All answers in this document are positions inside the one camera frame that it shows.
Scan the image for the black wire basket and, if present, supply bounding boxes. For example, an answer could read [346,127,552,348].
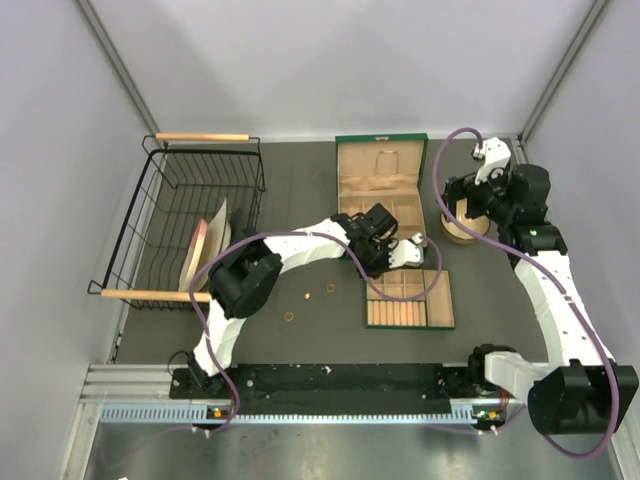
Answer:
[87,134,265,311]

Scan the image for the green jewelry tray insert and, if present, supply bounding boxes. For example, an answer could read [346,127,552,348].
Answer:
[365,269,455,330]

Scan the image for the pink rimmed plate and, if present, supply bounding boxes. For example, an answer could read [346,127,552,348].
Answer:
[178,218,211,292]

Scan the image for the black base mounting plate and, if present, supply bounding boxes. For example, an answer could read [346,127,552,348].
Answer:
[170,363,500,400]

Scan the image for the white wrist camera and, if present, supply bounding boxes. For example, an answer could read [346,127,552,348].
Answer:
[471,137,511,185]
[388,232,426,269]

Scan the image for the silver chain necklace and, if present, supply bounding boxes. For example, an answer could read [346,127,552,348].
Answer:
[375,148,400,175]

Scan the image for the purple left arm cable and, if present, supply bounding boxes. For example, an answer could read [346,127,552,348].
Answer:
[189,229,443,435]

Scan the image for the grey slotted cable duct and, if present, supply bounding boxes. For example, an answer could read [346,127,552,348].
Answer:
[100,403,478,425]

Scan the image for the green jewelry box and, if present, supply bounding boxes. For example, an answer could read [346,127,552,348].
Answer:
[336,133,428,240]

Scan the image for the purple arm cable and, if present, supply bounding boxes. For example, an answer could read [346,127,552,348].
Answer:
[431,125,623,459]
[189,229,443,435]

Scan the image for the dark plate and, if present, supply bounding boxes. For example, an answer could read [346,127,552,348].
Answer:
[229,208,257,246]

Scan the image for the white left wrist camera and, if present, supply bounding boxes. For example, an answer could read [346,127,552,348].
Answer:
[388,232,426,269]

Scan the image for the white plate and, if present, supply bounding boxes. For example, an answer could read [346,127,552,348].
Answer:
[198,199,231,270]

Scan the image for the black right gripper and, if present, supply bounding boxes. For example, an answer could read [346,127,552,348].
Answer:
[436,164,515,226]

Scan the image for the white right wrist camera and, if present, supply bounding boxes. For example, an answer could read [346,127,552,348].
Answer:
[471,137,511,185]

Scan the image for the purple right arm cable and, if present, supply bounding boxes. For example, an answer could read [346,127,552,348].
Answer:
[431,125,623,459]

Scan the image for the beige ceramic bowl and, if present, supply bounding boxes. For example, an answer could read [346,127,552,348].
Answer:
[440,199,491,245]

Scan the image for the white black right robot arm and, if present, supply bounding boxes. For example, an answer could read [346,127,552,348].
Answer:
[442,164,639,436]

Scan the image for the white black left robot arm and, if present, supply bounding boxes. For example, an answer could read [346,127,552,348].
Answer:
[179,204,424,397]

